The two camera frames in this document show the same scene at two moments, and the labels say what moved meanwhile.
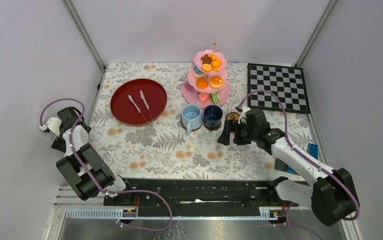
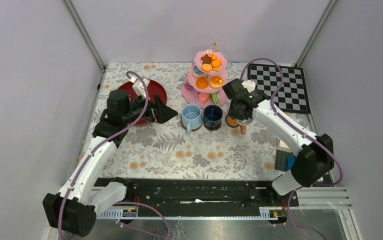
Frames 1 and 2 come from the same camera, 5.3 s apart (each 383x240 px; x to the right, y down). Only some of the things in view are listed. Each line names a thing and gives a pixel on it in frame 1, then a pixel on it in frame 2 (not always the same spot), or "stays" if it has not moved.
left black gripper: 58,144 -> 163,113
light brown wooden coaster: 193,130 stays
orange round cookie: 201,83 stays
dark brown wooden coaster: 215,129 stays
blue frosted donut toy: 197,73 stays
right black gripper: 232,126 -> 233,115
